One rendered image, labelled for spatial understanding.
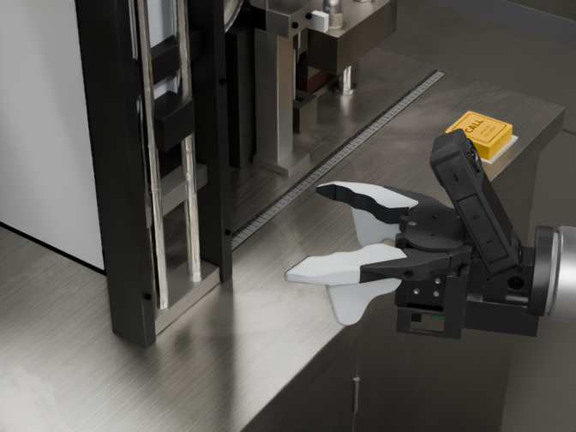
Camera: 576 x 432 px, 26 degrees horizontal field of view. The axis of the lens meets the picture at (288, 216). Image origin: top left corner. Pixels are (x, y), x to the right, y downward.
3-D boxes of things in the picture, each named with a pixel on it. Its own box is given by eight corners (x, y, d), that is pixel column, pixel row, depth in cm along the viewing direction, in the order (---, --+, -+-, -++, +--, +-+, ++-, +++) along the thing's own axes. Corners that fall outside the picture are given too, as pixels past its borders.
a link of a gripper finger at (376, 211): (314, 237, 109) (392, 278, 104) (316, 177, 107) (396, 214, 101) (339, 225, 111) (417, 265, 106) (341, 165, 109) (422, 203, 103)
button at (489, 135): (488, 162, 169) (489, 147, 167) (442, 146, 172) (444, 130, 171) (512, 139, 173) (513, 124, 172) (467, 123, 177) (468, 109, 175)
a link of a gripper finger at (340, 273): (300, 347, 94) (406, 321, 98) (303, 280, 91) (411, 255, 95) (283, 327, 97) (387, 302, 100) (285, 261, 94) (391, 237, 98)
